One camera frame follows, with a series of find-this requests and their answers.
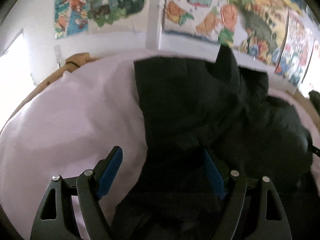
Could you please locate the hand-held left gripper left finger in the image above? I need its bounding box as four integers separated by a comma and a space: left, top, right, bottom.
30, 146, 123, 240

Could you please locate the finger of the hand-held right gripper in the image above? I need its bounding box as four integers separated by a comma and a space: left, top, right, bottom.
308, 140, 320, 158

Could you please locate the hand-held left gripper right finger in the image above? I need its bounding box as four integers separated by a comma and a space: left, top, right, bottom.
202, 148, 292, 240

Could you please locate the black garment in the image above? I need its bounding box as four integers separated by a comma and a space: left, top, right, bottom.
110, 44, 314, 240

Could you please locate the dark cloth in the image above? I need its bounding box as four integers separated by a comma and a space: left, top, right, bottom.
308, 90, 320, 113

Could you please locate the pink bed sheet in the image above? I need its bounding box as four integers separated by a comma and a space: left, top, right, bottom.
0, 50, 313, 240

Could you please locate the pink yellow poster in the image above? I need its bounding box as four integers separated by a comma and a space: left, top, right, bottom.
300, 39, 320, 91

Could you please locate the comic panel poster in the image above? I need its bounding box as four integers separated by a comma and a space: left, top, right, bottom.
274, 10, 316, 86

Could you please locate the orange green dinosaur poster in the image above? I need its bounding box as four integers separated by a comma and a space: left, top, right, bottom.
220, 0, 288, 63

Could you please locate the bright window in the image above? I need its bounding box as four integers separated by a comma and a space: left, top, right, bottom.
0, 29, 35, 121

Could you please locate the white fish poster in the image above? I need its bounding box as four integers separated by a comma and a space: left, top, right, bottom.
162, 0, 227, 43

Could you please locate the blue orange cartoon poster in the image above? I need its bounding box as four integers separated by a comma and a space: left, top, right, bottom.
54, 0, 90, 40

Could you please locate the green blond character poster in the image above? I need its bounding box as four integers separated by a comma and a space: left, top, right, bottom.
87, 0, 151, 28

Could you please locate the wooden bed frame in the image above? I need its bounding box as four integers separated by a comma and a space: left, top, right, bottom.
10, 52, 320, 130

